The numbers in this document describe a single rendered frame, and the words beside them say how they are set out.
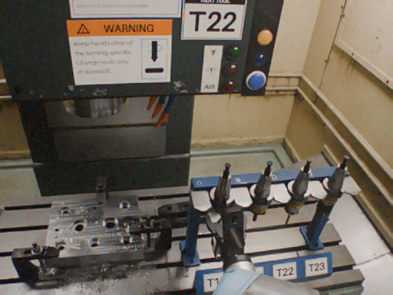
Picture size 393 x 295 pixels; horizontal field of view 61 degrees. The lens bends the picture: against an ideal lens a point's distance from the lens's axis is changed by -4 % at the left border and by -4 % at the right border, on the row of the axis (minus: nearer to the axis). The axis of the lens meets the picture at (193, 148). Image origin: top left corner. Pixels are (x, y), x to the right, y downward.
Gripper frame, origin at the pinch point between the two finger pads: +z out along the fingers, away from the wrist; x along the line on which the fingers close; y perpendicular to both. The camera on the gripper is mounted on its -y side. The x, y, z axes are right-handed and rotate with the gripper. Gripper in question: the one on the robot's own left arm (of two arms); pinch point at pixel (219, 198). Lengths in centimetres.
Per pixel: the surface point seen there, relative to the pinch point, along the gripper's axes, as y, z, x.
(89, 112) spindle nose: -26.3, 3.8, -31.4
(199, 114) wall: 36, 94, 16
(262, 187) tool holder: -6.1, -2.9, 9.8
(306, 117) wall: 29, 77, 71
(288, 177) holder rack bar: -3.2, 2.8, 20.5
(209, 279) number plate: 25.0, -9.2, -1.7
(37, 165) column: 34, 56, -62
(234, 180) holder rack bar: -3.1, 3.6, 4.7
